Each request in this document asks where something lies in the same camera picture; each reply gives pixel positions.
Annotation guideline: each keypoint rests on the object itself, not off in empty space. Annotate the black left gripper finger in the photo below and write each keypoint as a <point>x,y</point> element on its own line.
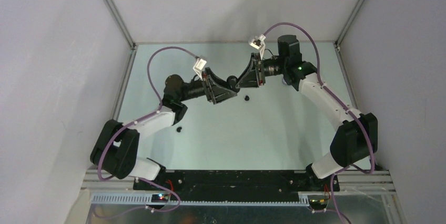
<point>220,93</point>
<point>221,85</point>

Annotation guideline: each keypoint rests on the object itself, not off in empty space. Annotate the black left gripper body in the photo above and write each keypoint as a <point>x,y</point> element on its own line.
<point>206,84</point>

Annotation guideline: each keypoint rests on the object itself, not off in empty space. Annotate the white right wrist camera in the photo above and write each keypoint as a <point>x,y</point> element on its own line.
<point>258,42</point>

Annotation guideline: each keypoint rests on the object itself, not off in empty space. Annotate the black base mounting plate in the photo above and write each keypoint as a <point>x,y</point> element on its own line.
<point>246,186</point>

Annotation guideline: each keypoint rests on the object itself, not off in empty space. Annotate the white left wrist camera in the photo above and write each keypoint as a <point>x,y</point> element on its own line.
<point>199,66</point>

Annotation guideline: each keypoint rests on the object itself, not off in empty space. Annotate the aluminium frame post left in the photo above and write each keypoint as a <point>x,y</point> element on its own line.
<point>117,17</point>

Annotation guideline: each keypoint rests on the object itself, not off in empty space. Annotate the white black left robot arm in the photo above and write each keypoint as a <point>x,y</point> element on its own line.
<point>115,150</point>

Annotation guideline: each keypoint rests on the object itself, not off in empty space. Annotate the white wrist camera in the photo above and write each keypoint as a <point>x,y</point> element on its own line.
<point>199,66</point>
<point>258,42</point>

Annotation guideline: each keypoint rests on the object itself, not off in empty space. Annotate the aluminium frame post right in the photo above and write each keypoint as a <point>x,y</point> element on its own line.
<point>348,23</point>

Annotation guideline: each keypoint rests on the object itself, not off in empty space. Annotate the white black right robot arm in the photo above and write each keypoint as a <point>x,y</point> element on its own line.
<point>356,134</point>

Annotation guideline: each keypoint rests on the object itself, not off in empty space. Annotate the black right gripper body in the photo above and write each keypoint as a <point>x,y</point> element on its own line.
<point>261,73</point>

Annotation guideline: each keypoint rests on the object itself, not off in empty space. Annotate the aluminium frame post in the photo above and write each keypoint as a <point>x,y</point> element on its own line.
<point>117,17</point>
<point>348,23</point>

